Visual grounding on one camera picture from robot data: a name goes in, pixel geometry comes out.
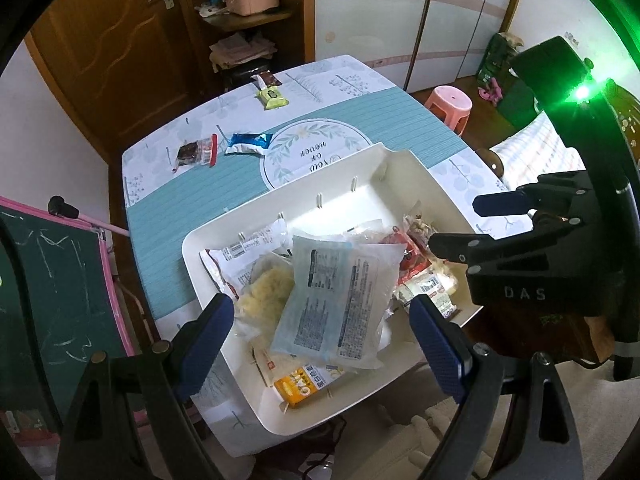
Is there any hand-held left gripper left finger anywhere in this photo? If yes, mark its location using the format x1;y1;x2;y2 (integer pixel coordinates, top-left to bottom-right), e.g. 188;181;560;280
55;292;236;480

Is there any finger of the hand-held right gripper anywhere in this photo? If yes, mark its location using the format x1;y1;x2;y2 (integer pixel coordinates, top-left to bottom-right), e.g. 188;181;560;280
471;171;597;223
428;219;596;275

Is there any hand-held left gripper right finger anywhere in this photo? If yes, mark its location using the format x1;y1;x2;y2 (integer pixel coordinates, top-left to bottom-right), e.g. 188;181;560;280
409;294;596;480

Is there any clear packet of nuts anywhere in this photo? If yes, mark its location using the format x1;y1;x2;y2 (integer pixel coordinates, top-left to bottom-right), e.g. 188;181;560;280
402;202;456;286

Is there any green and white barcode packet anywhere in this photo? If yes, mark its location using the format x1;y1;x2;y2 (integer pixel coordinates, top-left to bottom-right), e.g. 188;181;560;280
392;270;461;321

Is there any red snack packet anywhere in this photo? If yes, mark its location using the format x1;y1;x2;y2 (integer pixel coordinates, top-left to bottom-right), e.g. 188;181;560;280
380;227;431;286

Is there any yellow noodle packet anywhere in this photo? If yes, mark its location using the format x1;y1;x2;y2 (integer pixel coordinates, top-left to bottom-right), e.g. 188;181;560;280
235;260;296;331

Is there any white packet with red border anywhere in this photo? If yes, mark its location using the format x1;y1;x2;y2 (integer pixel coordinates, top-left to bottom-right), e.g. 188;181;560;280
199;215;293;301

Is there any orange and white snack packet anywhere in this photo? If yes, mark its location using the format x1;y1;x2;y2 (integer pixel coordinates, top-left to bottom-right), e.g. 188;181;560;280
250;345;346;408

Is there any large pale blue snack packet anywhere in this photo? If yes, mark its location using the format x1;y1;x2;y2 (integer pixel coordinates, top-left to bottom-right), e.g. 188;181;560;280
270;230;408;373

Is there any white plastic tray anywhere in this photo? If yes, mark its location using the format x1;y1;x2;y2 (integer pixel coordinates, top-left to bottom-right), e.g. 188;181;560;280
181;142;486;435

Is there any beige cushion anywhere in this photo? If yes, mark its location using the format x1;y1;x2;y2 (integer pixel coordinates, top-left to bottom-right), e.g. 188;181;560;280
320;400;481;480

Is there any pink toy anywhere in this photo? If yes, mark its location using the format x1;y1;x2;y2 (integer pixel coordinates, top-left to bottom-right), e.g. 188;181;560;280
477;79;505;103

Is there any pink plastic stool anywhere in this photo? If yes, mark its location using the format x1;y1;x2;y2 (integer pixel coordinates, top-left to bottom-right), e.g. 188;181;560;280
424;85;473;138

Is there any leaf print tablecloth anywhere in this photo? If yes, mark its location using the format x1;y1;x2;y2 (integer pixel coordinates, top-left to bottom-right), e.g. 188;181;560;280
121;54;506;458

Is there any green box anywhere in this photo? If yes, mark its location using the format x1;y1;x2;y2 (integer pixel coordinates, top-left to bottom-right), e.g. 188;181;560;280
475;32;538;126

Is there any clear brownie packet red edge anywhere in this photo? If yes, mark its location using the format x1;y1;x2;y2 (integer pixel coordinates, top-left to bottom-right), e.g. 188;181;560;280
170;132;219;173

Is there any black chalkboard clamp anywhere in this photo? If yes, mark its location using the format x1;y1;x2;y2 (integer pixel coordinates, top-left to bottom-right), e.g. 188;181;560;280
48;195;81;218

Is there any blue and white snack packet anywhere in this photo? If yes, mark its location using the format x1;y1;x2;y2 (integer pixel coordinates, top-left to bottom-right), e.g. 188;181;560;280
223;131;275;157

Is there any yellow-green snack packet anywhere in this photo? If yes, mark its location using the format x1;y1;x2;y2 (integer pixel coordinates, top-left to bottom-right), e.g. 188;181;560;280
257;86;291;111

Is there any dark brown snack packet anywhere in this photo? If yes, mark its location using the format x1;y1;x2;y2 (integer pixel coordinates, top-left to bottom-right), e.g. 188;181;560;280
250;72;283;91

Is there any wooden shelf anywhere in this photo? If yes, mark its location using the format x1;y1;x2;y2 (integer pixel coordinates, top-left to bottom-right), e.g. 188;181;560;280
175;0;316;96

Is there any wooden door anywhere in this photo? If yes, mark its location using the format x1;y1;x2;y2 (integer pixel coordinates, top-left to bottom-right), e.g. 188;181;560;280
25;0;201;166

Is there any black cable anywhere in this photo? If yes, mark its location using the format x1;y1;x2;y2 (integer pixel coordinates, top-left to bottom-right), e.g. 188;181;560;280
297;410;351;480

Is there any green chalkboard with pink frame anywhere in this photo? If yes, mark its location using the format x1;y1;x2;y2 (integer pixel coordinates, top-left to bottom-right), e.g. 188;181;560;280
0;195;151;441

